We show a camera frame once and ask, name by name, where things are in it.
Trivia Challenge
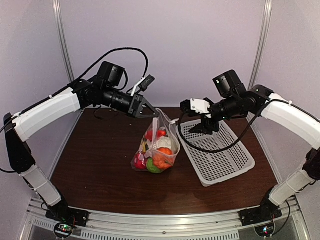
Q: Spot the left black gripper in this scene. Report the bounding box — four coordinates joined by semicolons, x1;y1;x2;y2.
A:
101;85;160;118

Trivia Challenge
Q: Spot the orange carrot toy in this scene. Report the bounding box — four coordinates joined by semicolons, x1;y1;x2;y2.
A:
144;127;168;140

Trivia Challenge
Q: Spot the yellow apple toy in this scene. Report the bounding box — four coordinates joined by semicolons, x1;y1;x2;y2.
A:
139;138;151;154

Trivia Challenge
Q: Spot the white cauliflower toy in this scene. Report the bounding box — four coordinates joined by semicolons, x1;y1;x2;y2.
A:
155;136;177;154

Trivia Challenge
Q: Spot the white plastic basket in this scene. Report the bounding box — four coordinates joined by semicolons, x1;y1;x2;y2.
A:
178;119;256;187

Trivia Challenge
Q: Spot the clear dotted zip bag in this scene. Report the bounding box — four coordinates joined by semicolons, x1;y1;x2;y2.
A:
131;108;181;174

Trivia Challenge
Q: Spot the red pepper toy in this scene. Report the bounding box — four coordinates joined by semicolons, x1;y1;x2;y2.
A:
133;152;147;170

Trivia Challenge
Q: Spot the orange pumpkin toy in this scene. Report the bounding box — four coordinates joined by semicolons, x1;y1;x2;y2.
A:
152;147;174;170

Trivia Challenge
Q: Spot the green pepper toy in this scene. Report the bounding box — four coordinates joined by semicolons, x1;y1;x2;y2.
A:
146;157;162;174

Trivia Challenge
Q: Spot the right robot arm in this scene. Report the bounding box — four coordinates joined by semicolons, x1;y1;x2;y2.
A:
180;70;320;221

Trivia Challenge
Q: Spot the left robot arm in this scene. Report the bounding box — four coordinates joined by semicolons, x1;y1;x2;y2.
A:
3;61;159;222

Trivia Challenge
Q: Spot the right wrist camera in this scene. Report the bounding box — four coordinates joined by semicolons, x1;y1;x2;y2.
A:
180;98;212;119

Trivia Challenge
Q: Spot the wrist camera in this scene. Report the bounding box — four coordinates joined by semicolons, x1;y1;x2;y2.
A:
180;98;212;119
126;74;155;97

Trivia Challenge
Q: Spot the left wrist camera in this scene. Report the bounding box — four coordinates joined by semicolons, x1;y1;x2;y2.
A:
126;74;155;97

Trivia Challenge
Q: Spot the right black cable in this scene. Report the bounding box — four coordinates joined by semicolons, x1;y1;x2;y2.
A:
176;99;276;153

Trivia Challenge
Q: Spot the black cable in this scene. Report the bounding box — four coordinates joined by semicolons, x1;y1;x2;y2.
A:
0;47;150;131
176;99;276;153

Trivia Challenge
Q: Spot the left black cable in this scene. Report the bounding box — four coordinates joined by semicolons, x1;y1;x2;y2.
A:
0;47;150;131

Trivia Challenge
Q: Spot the aluminium front rail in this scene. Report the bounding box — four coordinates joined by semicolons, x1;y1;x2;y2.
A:
17;197;311;240

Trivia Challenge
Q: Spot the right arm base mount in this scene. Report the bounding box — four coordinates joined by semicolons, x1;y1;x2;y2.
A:
239;199;283;226

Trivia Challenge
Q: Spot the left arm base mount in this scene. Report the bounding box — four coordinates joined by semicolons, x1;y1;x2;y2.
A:
45;206;89;227

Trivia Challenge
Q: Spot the left aluminium frame post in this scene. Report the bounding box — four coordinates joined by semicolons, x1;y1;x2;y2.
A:
52;0;75;83

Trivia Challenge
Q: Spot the aluminium frame post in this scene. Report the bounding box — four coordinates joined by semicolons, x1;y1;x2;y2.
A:
52;0;75;83
248;0;273;89

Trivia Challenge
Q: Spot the right aluminium frame post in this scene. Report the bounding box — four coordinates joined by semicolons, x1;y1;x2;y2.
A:
248;0;273;89

